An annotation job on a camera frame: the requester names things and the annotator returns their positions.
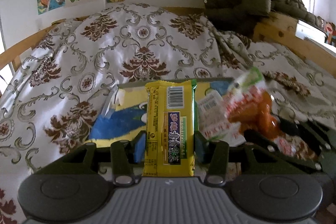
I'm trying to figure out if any yellow snack bar packet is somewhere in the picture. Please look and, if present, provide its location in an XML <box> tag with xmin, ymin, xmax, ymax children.
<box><xmin>142</xmin><ymin>80</ymin><xmax>197</xmax><ymax>177</ymax></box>

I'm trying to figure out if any green white snack packet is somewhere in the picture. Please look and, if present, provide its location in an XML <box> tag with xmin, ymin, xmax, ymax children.
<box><xmin>195</xmin><ymin>67</ymin><xmax>266</xmax><ymax>147</ymax></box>

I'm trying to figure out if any orange candy bag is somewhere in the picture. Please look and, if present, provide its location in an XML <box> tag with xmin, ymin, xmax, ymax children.
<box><xmin>228</xmin><ymin>91</ymin><xmax>317</xmax><ymax>160</ymax></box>

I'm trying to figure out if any floral patterned bedspread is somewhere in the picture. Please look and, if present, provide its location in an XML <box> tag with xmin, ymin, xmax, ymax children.
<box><xmin>1</xmin><ymin>3</ymin><xmax>335</xmax><ymax>223</ymax></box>

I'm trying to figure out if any wooden bed rail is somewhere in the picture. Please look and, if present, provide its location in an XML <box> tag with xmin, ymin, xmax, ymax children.
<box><xmin>1</xmin><ymin>12</ymin><xmax>335</xmax><ymax>76</ymax></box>

